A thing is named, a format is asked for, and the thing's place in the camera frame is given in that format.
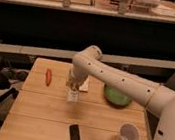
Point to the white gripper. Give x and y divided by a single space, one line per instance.
74 82

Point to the white bottle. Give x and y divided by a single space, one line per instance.
73 96

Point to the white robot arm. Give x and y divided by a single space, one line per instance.
157 98

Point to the green ceramic bowl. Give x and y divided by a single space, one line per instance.
115 97

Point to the white sponge block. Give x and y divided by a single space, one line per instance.
84 87

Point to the orange carrot toy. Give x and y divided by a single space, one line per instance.
48 77

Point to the white paper cup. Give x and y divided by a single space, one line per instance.
128 132

